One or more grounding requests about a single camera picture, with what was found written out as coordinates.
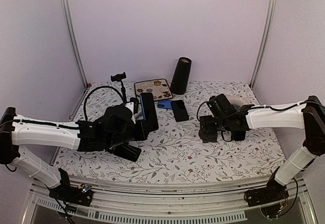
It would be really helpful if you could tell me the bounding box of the black braided left cable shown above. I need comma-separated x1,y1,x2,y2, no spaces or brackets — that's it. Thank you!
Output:
83,86,125,122

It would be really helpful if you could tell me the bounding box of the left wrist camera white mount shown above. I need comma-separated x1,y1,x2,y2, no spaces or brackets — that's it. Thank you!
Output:
125,98,140,123

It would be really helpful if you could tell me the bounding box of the black cylindrical speaker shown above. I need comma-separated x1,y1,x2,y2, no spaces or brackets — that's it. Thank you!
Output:
170,57,192,95

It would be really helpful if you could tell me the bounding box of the blue edged black phone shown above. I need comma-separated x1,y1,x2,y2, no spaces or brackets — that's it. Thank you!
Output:
140,92,159,132

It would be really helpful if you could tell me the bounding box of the black clamp phone mount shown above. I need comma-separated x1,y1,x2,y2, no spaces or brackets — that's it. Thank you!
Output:
108,144,142,162

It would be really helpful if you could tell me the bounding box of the right aluminium frame post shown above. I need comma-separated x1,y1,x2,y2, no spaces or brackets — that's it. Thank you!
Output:
249,0,277,90

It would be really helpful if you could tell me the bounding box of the floral square ceramic plate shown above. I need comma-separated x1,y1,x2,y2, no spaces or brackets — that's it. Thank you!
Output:
134,78,173,102

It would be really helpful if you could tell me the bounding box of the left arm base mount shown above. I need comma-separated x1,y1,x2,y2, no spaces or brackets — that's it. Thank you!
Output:
49,168,93,207

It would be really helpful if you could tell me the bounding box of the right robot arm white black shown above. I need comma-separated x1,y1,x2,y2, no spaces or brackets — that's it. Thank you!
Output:
197,94,324,202

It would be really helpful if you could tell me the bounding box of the blue phone face down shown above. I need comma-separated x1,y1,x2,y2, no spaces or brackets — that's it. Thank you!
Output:
157,100,172,110

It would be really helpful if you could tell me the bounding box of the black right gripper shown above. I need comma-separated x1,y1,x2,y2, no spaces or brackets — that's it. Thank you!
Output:
201,114,230,132

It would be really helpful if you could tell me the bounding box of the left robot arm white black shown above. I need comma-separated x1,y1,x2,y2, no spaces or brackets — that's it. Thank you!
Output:
1,103,159,201

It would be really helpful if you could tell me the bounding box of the black tall phone holder stand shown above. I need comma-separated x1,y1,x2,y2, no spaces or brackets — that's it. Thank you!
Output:
111,72,136,110

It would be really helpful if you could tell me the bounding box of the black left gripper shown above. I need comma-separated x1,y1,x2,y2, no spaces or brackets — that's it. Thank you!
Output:
106,119,153,149

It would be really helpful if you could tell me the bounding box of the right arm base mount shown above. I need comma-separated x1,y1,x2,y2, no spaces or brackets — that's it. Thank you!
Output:
244,179,289,207

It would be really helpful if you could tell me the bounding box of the aluminium frame post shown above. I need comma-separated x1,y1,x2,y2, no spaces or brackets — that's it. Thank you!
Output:
249,0,277,90
60,0,88,88

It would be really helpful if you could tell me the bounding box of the left aluminium frame post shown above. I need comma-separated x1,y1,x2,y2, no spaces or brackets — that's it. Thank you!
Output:
60,0,88,88

